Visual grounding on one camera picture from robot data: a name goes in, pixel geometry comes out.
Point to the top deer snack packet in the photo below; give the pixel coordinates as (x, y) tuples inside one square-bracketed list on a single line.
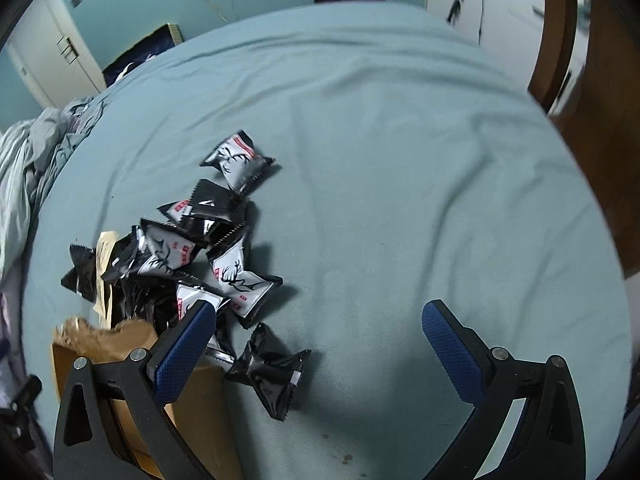
[(241, 164)]

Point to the dark framed picture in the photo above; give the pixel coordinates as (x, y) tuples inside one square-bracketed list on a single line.
[(164, 38)]

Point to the teal bed sheet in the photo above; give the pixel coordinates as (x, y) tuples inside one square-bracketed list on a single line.
[(409, 168)]

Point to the brown wooden chair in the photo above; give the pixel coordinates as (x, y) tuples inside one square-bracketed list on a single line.
[(600, 120)]

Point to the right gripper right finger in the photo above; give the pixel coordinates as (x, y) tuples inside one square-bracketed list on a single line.
[(548, 441)]

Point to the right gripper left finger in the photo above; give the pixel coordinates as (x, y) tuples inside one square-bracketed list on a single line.
[(89, 441)]

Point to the white cabinet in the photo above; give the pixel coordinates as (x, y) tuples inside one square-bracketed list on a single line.
[(500, 15)]

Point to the crumpled grey duvet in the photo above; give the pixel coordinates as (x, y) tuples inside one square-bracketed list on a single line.
[(33, 154)]

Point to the brown cardboard box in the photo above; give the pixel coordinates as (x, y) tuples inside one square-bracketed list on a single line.
[(200, 413)]

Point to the white door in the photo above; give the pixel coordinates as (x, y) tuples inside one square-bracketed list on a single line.
[(52, 59)]

